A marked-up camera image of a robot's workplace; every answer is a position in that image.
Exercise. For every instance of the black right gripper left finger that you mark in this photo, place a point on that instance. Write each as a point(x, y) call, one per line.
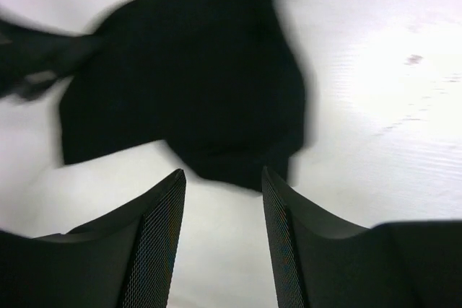
point(124, 258)

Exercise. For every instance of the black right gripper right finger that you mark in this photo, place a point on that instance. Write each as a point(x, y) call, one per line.
point(321, 260)

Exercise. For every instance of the black tank top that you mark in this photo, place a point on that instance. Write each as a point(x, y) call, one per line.
point(216, 80)

